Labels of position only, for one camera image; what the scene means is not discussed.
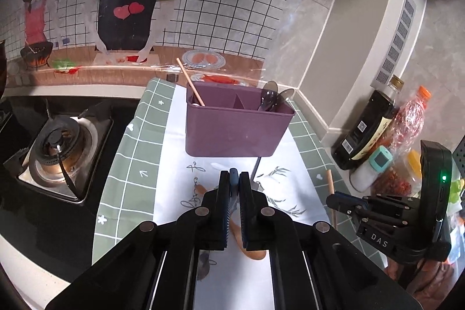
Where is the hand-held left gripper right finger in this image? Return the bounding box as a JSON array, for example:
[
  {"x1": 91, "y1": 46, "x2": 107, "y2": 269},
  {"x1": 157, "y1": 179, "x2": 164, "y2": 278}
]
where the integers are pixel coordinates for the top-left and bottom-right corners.
[{"x1": 238, "y1": 172, "x2": 411, "y2": 310}]

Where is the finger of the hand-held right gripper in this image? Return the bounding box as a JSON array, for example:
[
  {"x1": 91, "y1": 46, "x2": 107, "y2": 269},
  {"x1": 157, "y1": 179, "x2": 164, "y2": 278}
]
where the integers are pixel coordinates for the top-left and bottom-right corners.
[
  {"x1": 326, "y1": 192, "x2": 420, "y2": 212},
  {"x1": 350, "y1": 211, "x2": 418, "y2": 228}
]

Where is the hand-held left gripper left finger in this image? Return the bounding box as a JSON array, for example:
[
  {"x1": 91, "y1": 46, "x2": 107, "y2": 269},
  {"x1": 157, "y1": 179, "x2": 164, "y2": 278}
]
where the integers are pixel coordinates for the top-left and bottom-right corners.
[{"x1": 45, "y1": 168, "x2": 233, "y2": 310}]

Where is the wooden chopstick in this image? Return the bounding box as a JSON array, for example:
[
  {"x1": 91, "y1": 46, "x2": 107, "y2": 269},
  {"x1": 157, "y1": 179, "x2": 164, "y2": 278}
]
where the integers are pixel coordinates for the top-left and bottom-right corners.
[
  {"x1": 176, "y1": 58, "x2": 205, "y2": 106},
  {"x1": 326, "y1": 170, "x2": 338, "y2": 228}
]

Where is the wooden spoon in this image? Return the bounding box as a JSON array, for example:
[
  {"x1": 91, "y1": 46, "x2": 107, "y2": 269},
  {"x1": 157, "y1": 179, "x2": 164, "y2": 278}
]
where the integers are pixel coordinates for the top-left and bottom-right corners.
[{"x1": 194, "y1": 184, "x2": 268, "y2": 260}]

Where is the blue-grey spoon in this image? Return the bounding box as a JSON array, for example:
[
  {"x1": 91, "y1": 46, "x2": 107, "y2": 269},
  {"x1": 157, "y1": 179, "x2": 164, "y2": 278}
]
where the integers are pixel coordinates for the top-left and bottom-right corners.
[{"x1": 229, "y1": 168, "x2": 240, "y2": 223}]

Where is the purple utensil box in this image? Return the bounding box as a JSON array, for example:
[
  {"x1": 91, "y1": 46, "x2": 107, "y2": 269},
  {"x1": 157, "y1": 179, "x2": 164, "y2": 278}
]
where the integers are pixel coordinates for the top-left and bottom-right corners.
[{"x1": 185, "y1": 80, "x2": 296, "y2": 158}]

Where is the dark spoon with thick handle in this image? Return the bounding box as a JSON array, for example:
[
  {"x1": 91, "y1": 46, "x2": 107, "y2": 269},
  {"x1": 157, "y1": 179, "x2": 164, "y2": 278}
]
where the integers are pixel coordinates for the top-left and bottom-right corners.
[{"x1": 271, "y1": 88, "x2": 296, "y2": 112}]

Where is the metal spoon with black handle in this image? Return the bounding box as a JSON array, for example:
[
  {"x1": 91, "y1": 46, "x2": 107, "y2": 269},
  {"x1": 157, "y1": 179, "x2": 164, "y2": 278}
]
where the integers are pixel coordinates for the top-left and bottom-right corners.
[{"x1": 258, "y1": 80, "x2": 280, "y2": 112}]

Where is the person's right hand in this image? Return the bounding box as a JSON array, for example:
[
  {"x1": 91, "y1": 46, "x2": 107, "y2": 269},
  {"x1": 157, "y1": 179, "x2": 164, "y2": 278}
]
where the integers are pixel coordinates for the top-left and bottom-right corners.
[{"x1": 386, "y1": 257, "x2": 457, "y2": 301}]

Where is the salt shaker with teal lid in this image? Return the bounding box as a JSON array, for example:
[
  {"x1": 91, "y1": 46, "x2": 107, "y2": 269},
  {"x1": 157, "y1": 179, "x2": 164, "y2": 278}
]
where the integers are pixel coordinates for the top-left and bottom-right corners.
[{"x1": 349, "y1": 146, "x2": 393, "y2": 192}]

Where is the chili jar with yellow lid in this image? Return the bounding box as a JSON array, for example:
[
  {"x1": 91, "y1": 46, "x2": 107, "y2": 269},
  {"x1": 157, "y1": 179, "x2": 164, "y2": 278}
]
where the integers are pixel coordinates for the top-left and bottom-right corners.
[{"x1": 371, "y1": 149, "x2": 424, "y2": 198}]

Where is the black perforated rack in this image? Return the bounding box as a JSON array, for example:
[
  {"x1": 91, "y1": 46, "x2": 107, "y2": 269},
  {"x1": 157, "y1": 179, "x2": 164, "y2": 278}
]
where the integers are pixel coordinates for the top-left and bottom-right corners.
[{"x1": 452, "y1": 136, "x2": 465, "y2": 180}]

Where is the dark soy sauce bottle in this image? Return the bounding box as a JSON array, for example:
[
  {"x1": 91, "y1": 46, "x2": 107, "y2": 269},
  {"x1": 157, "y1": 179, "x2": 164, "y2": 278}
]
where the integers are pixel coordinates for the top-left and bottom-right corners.
[{"x1": 331, "y1": 75, "x2": 405, "y2": 171}]

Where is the green checkered tablecloth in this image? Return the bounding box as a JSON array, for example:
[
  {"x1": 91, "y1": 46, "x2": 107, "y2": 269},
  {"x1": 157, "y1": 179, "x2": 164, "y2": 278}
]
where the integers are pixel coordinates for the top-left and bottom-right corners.
[{"x1": 92, "y1": 78, "x2": 386, "y2": 310}]

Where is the plastic bottle with orange cap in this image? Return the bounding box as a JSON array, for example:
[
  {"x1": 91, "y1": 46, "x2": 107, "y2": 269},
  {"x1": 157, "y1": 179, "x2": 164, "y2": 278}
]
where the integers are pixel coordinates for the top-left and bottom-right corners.
[{"x1": 378, "y1": 85, "x2": 431, "y2": 160}]

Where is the steel stove burner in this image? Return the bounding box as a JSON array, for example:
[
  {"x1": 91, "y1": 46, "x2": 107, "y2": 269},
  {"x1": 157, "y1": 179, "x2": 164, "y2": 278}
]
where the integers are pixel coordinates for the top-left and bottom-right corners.
[{"x1": 3, "y1": 103, "x2": 114, "y2": 203}]

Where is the white vent grille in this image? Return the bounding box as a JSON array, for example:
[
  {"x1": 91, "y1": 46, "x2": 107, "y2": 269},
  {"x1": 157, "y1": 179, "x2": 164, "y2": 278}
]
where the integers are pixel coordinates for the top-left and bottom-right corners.
[{"x1": 371, "y1": 0, "x2": 418, "y2": 87}]

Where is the black glass gas stove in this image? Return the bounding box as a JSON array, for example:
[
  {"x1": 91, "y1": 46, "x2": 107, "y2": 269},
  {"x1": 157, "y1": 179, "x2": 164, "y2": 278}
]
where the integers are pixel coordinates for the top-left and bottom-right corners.
[{"x1": 0, "y1": 96, "x2": 146, "y2": 249}]

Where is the cartoon couple wall poster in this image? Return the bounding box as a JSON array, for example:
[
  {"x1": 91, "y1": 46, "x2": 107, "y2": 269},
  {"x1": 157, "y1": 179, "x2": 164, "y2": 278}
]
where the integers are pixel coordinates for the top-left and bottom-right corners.
[{"x1": 0, "y1": 0, "x2": 349, "y2": 98}]

